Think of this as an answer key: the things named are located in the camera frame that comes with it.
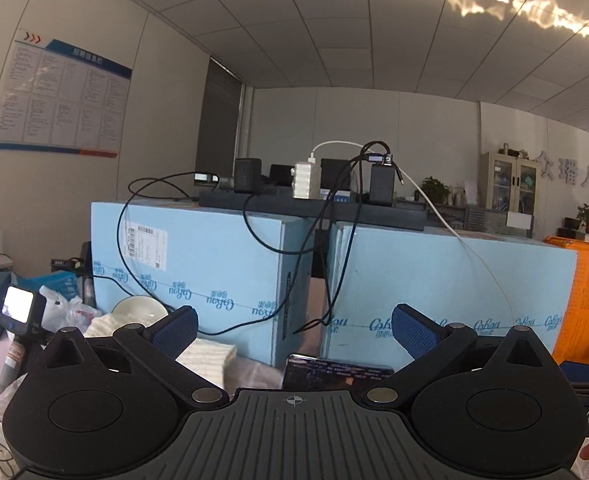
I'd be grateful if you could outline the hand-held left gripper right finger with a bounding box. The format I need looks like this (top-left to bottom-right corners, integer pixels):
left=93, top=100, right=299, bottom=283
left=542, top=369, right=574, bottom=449
left=357, top=302, right=558, bottom=406

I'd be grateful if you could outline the grey file drawer unit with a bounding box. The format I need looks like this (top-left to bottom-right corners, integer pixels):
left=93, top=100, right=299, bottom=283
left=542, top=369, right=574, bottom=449
left=467, top=205, right=498, bottom=233

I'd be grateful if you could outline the light blue plastic package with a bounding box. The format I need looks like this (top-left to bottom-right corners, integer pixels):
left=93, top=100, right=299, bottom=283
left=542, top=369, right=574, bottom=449
left=17, top=270, right=82, bottom=306

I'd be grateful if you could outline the white charger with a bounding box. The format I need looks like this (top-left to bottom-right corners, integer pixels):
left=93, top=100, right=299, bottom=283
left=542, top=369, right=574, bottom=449
left=293, top=161, right=321, bottom=199

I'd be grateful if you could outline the white plastic bag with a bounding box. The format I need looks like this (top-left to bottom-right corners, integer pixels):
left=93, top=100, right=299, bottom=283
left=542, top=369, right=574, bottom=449
left=39, top=285, right=102, bottom=333

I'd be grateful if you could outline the wall notice poster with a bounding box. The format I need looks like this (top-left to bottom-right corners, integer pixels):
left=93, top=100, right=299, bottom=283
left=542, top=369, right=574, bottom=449
left=0, top=27, right=134, bottom=159

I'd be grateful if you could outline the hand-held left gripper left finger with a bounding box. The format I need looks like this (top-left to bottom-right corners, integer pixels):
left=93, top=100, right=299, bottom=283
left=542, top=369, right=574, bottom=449
left=42, top=305, right=230, bottom=406

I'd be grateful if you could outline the light blue cardboard box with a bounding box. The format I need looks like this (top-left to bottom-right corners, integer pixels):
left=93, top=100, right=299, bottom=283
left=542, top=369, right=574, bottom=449
left=319, top=220, right=580, bottom=373
left=90, top=200, right=333, bottom=368

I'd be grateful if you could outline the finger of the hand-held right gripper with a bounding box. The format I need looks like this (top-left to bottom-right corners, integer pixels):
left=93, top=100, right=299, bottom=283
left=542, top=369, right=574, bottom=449
left=559, top=360, right=589, bottom=386

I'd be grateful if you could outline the silver wall lettering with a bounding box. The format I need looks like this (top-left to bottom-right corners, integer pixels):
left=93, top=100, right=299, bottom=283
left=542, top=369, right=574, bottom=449
left=535, top=149, right=589, bottom=195

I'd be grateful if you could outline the black monitor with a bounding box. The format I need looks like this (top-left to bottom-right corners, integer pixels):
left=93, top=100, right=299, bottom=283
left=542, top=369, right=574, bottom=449
left=321, top=158, right=363, bottom=193

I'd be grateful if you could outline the dark power strip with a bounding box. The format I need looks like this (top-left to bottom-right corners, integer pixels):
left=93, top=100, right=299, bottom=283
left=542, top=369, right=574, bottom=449
left=198, top=187, right=428, bottom=233

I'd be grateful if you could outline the black charger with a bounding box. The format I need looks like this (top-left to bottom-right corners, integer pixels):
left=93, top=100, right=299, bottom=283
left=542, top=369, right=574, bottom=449
left=233, top=158, right=262, bottom=195
left=369, top=155, right=396, bottom=207

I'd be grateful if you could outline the black cable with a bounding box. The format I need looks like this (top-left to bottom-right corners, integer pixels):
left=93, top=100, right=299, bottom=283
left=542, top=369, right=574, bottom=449
left=117, top=172, right=295, bottom=336
left=242, top=141, right=405, bottom=336

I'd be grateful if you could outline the white bowl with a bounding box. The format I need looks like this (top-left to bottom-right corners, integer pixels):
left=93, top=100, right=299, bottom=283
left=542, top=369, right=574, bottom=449
left=112, top=295, right=170, bottom=329

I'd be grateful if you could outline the glass door cabinet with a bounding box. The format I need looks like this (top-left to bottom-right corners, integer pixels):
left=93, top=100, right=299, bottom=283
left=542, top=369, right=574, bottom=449
left=479, top=151, right=543, bottom=211

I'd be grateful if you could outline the white ribbed towel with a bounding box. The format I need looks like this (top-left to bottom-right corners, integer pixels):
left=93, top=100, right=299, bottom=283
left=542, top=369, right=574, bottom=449
left=82, top=312, right=238, bottom=391

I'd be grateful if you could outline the black smartphone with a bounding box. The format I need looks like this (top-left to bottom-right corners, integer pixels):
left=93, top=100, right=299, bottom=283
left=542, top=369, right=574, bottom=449
left=282, top=354, right=395, bottom=391

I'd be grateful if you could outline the white cable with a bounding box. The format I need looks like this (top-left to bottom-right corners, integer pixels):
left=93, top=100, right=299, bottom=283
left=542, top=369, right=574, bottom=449
left=311, top=140, right=518, bottom=323

